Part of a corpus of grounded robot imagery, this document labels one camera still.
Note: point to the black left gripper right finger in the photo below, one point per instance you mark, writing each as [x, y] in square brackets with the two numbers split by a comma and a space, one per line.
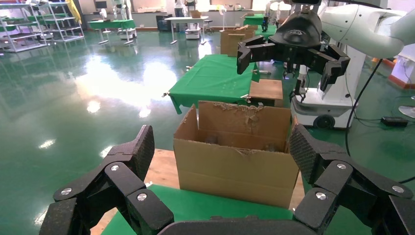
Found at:
[337, 181]

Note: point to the white metal shelving rack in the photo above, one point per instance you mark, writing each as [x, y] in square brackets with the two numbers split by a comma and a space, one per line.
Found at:
[22, 48]
[69, 39]

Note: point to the small background cardboard box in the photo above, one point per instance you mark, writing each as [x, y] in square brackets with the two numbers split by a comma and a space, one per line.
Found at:
[195, 14]

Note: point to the black power adapter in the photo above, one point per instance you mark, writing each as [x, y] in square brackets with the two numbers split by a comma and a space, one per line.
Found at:
[394, 121]

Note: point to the white round fan base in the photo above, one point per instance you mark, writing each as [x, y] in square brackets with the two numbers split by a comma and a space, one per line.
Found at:
[409, 111]

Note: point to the yellow hanging garment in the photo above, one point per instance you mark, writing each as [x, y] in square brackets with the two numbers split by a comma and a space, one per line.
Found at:
[74, 13]

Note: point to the white table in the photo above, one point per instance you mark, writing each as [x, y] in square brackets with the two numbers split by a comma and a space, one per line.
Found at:
[184, 18]

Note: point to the green covered background table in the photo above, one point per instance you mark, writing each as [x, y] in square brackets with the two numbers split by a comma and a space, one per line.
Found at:
[112, 24]

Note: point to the green background tablecloth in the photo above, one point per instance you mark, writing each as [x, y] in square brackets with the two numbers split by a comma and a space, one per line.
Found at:
[269, 30]

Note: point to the green neighbour tablecloth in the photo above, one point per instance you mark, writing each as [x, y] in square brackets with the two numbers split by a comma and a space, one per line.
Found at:
[210, 77]

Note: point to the background cardboard carton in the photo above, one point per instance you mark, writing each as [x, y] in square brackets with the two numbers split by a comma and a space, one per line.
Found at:
[233, 43]

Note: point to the black bin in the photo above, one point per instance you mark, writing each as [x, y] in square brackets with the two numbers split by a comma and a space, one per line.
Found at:
[162, 23]

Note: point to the white cabinet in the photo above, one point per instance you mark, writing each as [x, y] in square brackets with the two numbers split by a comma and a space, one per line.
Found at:
[405, 68]

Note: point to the white wheeled neighbour robot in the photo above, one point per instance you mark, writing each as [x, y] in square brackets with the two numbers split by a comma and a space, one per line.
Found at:
[337, 94]

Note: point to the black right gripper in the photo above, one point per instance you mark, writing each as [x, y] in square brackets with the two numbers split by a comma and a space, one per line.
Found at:
[296, 35]

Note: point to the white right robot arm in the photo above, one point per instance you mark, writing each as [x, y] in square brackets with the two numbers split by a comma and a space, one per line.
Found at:
[360, 27]

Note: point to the large open cardboard carton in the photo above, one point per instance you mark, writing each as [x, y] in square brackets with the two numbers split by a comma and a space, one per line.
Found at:
[207, 168]

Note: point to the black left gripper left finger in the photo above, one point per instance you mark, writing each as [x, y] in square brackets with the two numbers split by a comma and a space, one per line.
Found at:
[129, 181]

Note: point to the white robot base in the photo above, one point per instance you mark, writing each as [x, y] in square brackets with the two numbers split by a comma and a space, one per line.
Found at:
[127, 34]
[192, 34]

